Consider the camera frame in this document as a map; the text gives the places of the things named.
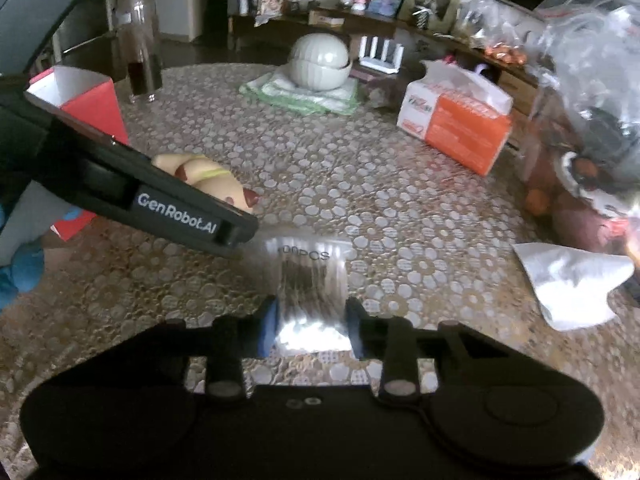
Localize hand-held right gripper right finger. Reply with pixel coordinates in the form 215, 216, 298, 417
345, 296, 474, 405

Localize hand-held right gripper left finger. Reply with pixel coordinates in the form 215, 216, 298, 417
164, 295, 279, 402

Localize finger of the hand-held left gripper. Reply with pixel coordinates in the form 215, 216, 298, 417
216, 201, 259, 260

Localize clear bag of black pins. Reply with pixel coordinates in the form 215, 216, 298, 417
257, 232, 353, 357

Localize red cardboard shoe box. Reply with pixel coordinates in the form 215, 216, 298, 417
25, 65, 131, 242

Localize person's left hand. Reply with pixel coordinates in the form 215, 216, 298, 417
0, 237, 47, 312

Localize hot dog squishy toy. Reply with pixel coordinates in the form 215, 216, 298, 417
151, 152, 262, 211

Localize tall glass jar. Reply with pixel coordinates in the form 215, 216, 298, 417
112, 0, 163, 103

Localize green folded cloth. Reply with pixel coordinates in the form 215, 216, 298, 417
239, 71, 361, 116

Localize green white stacked bowls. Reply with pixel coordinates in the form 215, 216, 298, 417
288, 32, 352, 92

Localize small dark glass cup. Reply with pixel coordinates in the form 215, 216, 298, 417
357, 77, 396, 108

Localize white plastic bag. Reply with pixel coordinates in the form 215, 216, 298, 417
514, 241, 636, 332

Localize white router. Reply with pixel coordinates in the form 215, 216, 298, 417
357, 35, 405, 72

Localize small cardboard box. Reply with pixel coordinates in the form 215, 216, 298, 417
307, 9, 346, 28

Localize floral paper bag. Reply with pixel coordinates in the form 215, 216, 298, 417
254, 0, 286, 28

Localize orange tissue pack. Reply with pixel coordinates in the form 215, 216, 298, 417
396, 59, 514, 177

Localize small potted plant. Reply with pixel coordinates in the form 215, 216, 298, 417
400, 0, 463, 31

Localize plastic bag of oranges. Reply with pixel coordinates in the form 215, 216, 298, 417
457, 0, 531, 66

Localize large clear bag of parts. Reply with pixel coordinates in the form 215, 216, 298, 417
530, 0, 640, 196

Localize wall shelf unit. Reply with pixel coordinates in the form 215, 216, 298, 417
107, 0, 206, 43

